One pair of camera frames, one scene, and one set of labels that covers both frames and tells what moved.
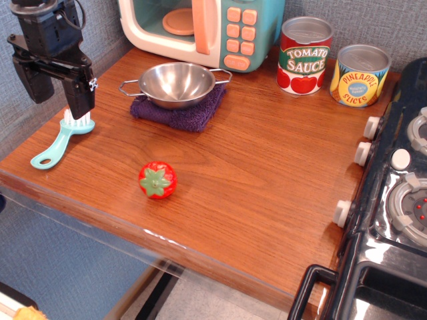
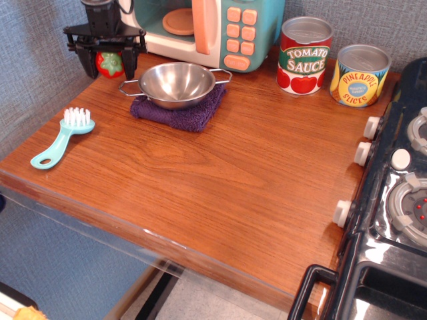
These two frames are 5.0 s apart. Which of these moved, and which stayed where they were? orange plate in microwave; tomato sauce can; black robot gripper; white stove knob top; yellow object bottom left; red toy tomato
Moved: red toy tomato; black robot gripper
Stayed: white stove knob top; orange plate in microwave; tomato sauce can; yellow object bottom left
